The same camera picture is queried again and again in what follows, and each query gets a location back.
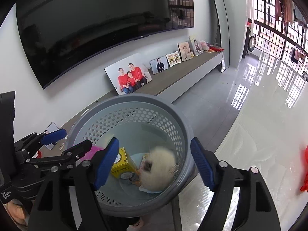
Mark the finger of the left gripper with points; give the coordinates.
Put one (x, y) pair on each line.
(27, 147)
(70, 156)

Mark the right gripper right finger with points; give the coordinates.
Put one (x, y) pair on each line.
(255, 210)

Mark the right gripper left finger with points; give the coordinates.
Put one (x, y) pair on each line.
(52, 208)

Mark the pink shuttlecock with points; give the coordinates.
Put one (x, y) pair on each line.
(89, 155)

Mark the yellow cardboard box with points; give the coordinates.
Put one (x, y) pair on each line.
(124, 167)

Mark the red plastic bag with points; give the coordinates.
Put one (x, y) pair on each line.
(304, 185)

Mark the beige plush toy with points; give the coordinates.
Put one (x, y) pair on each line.
(158, 170)

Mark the grey perforated trash basket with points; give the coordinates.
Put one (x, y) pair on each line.
(140, 122)

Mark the left hand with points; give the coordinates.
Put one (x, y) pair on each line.
(17, 212)

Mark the red white small box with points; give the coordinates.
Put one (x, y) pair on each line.
(37, 155)

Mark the large family photo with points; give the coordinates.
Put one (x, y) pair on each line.
(128, 74)

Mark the wooden tv console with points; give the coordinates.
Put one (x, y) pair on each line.
(168, 85)

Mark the red packet on console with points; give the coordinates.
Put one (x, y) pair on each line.
(216, 48)

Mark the pink plush toy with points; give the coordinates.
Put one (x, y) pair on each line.
(205, 46)

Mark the standing mirror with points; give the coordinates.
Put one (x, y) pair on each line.
(223, 33)

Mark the small portrait photo frame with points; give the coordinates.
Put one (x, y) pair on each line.
(49, 140)

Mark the man portrait photo frame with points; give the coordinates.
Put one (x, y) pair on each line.
(159, 64)

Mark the black wall television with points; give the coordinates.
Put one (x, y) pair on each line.
(58, 35)

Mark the collage photo frame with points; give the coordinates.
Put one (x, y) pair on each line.
(173, 58)

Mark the baby photo frame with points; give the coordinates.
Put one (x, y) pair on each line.
(185, 51)

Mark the child photo frame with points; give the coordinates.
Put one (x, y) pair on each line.
(197, 49)

